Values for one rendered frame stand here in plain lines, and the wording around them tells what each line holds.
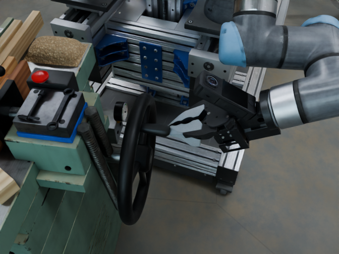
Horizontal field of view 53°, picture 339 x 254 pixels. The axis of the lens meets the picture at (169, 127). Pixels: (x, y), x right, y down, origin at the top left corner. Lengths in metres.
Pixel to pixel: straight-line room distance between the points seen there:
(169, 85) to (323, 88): 0.88
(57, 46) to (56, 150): 0.32
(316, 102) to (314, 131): 1.43
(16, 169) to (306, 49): 0.55
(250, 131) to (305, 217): 1.09
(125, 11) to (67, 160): 0.83
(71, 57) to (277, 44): 0.48
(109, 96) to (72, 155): 1.15
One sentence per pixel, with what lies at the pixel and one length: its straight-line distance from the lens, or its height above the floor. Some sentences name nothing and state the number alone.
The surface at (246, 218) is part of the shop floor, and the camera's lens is 1.61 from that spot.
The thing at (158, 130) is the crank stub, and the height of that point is 0.93.
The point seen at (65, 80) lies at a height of 1.01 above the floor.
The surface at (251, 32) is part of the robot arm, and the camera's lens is 0.60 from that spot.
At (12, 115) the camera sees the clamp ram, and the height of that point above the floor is 0.96.
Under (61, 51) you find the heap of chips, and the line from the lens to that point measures 0.86.
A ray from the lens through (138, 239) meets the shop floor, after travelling 1.54.
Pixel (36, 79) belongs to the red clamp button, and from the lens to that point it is 0.65.
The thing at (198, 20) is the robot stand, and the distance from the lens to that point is 1.13.
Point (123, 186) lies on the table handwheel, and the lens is 0.62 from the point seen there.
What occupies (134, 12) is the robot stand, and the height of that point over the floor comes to 0.73.
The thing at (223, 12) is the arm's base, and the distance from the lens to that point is 1.11.
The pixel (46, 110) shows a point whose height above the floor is 1.00.
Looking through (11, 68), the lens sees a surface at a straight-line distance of 0.82.
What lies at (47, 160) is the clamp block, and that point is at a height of 0.91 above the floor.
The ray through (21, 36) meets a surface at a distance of 0.92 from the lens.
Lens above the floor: 1.43
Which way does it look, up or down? 50 degrees down
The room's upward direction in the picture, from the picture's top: straight up
